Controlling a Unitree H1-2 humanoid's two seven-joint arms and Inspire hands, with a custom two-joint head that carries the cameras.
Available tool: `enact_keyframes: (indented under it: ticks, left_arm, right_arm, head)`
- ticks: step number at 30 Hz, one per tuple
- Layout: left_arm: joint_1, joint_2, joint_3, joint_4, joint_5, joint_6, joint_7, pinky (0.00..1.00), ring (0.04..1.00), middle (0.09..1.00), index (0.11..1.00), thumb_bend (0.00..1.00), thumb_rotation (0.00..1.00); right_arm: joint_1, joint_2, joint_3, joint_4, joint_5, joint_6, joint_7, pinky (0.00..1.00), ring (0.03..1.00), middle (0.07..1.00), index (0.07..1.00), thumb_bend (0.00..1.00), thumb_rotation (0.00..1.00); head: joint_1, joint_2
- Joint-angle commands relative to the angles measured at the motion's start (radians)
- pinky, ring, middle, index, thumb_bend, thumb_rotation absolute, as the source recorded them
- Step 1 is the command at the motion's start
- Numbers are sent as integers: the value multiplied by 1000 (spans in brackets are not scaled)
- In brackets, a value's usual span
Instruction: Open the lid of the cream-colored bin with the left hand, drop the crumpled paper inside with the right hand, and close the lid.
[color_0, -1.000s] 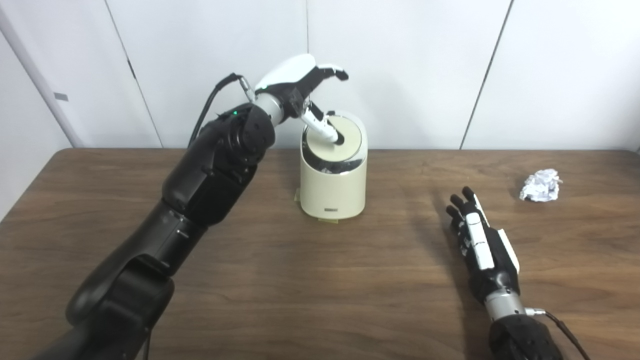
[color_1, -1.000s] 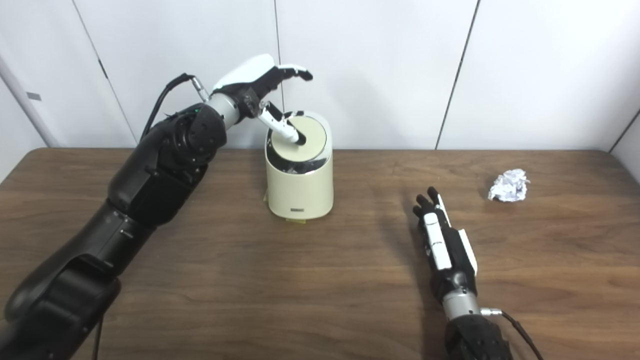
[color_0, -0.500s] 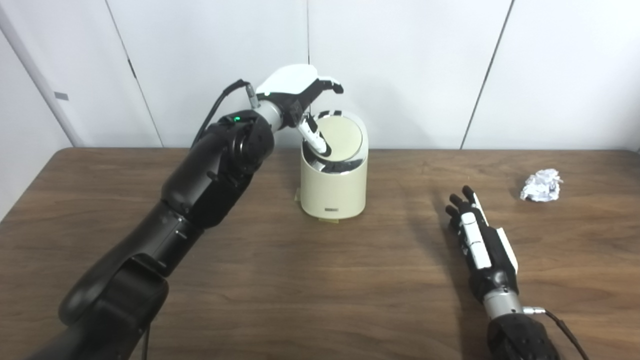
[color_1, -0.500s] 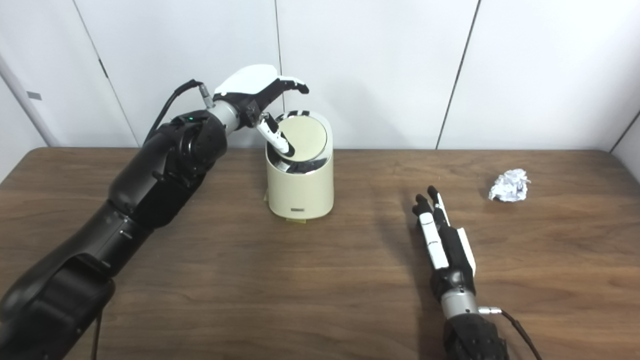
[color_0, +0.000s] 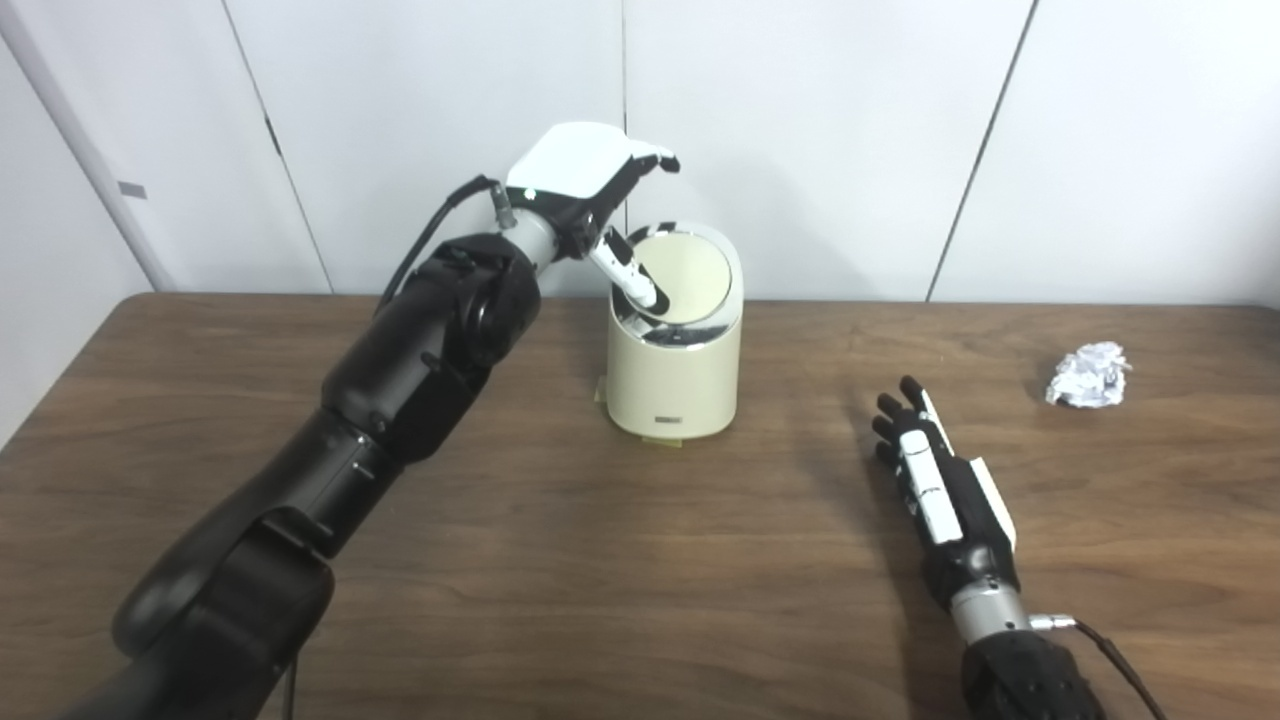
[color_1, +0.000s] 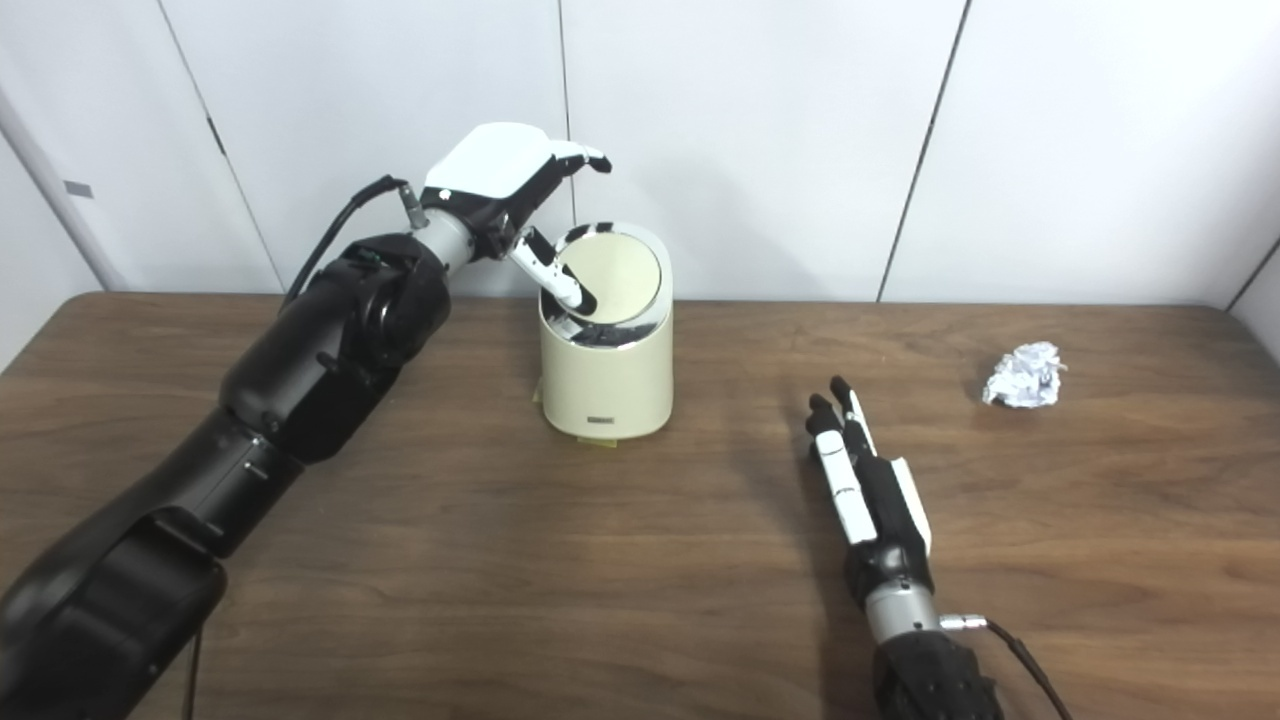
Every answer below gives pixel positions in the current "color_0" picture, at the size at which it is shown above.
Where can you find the white paper ball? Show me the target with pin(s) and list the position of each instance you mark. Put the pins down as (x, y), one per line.
(1088, 375)

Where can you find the black panel hinge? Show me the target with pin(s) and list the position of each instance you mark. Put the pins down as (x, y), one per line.
(271, 135)

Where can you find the cream round bin lid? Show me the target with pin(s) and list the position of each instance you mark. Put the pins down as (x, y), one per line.
(690, 275)

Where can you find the grey wall label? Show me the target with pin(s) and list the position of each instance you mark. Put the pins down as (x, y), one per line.
(132, 190)

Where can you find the cream-colored bin body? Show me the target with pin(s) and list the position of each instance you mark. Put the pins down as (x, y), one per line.
(670, 380)

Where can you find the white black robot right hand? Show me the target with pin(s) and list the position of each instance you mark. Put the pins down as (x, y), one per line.
(965, 540)

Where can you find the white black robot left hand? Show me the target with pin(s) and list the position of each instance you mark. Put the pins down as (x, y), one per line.
(575, 165)

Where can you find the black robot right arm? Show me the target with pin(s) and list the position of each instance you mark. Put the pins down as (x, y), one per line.
(1020, 680)

